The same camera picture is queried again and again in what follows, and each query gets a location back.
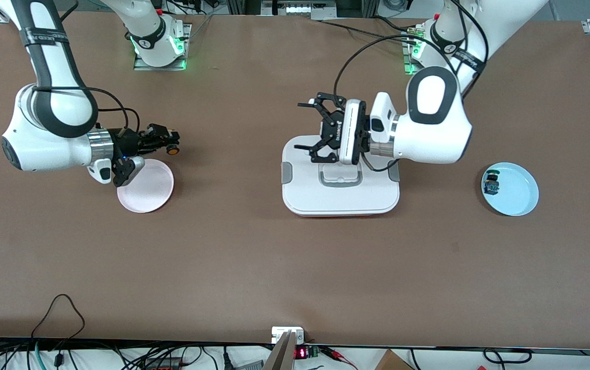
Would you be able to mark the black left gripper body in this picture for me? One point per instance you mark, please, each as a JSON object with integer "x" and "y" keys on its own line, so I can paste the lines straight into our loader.
{"x": 332, "y": 131}

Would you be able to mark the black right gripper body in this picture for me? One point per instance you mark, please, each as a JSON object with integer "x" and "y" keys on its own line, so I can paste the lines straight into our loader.
{"x": 126, "y": 142}

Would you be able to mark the orange push-button switch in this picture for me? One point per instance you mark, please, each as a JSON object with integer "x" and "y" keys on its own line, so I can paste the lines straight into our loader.
{"x": 173, "y": 149}

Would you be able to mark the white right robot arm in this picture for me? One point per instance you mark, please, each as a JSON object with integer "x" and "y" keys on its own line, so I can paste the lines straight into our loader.
{"x": 43, "y": 144}

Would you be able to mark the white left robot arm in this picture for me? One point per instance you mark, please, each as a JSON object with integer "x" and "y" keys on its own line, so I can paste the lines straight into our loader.
{"x": 434, "y": 139}

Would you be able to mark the pink round plate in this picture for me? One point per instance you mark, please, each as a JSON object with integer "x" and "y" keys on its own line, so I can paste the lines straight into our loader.
{"x": 151, "y": 192}

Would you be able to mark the white lidded box grey clips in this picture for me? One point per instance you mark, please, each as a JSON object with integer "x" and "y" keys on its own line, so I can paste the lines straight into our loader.
{"x": 341, "y": 200}

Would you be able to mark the silver equipment behind table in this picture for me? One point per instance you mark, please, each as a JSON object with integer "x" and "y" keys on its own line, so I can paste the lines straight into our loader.
{"x": 300, "y": 9}

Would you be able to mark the light blue round plate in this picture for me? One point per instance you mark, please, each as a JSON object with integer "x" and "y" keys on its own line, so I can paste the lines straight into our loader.
{"x": 518, "y": 190}

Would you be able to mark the red digit display module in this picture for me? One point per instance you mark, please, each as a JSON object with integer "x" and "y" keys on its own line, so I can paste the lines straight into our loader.
{"x": 300, "y": 352}

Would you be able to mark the black power strip red switches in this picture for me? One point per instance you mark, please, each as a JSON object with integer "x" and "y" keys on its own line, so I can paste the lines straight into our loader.
{"x": 164, "y": 366}

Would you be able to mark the brown cardboard box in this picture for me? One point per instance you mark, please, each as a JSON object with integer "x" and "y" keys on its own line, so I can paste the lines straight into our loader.
{"x": 391, "y": 362}

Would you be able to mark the grey power adapter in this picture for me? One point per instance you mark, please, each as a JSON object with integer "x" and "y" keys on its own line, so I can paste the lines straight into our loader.
{"x": 249, "y": 366}

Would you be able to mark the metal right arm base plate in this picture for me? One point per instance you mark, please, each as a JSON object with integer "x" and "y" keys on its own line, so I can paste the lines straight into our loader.
{"x": 156, "y": 68}

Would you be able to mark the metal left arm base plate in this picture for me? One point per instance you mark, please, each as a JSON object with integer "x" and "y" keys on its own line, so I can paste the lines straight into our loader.
{"x": 407, "y": 61}

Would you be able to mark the green push-button switch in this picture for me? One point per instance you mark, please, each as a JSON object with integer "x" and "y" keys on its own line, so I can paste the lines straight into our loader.
{"x": 491, "y": 186}

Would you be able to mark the white mount bracket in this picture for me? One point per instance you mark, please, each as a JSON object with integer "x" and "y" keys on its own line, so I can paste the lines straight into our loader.
{"x": 276, "y": 333}

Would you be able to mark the aluminium camera mount bar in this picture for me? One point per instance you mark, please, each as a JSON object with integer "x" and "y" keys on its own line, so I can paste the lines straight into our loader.
{"x": 283, "y": 354}

